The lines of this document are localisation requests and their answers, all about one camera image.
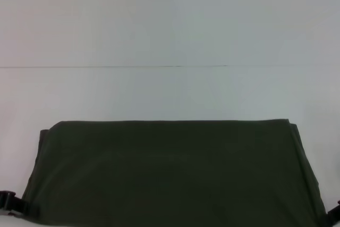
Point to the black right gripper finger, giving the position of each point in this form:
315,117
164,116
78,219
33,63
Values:
334,211

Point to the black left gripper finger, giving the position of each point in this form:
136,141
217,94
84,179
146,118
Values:
20,207

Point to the dark green t-shirt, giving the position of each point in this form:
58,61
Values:
172,179

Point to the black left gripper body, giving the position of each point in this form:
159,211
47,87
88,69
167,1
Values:
6,202

